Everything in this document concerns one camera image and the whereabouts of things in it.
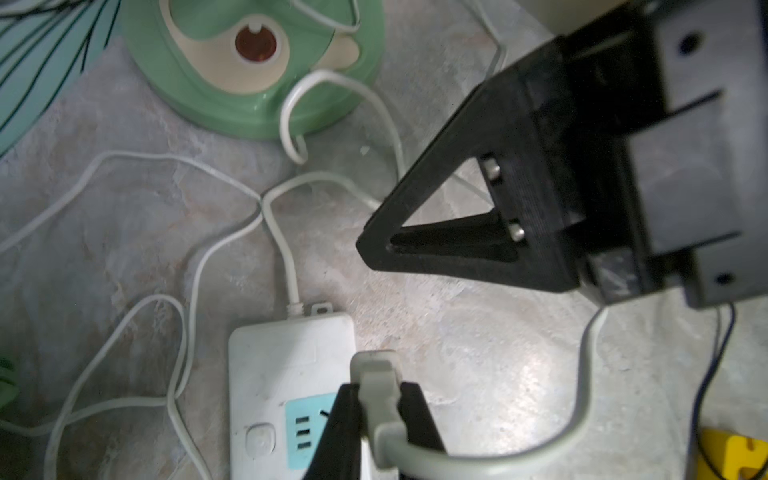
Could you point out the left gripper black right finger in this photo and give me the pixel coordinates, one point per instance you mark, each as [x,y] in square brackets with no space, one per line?
[422,431]

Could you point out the white plug in teal socket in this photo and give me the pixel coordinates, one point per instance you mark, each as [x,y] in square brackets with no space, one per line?
[379,376]

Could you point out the green pedestal desk fan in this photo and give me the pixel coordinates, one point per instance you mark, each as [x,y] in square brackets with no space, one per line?
[227,66]

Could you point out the white multicolour power strip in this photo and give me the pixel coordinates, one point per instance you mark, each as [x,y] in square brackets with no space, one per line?
[283,381]

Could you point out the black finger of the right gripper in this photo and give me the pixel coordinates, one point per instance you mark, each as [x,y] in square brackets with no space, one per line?
[514,127]

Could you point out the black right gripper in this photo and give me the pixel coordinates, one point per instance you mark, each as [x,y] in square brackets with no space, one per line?
[671,148]

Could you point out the yellow triangle ruler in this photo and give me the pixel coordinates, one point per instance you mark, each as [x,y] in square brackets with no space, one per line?
[726,455]

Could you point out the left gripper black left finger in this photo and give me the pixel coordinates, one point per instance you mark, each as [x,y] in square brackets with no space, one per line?
[338,455]

